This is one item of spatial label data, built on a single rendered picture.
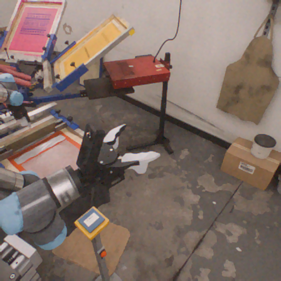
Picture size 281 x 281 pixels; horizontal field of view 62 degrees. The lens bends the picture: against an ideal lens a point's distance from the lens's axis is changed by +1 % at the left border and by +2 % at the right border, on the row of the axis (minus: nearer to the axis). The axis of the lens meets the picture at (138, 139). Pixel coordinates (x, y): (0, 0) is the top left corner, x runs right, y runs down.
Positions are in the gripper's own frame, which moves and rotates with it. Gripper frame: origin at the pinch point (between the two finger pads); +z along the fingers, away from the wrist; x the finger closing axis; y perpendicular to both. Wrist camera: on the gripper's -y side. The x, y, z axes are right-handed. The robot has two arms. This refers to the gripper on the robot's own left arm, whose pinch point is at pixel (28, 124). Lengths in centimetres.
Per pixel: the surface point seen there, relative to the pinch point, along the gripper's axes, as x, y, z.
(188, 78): 4, -199, 38
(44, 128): 1.8, -8.1, 7.7
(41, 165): 23.2, 9.1, 16.8
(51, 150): 15.4, -3.0, 16.9
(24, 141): 1.8, 7.2, 9.5
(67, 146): 19.6, -12.8, 16.9
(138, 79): 3, -106, 6
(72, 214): 50, 11, 43
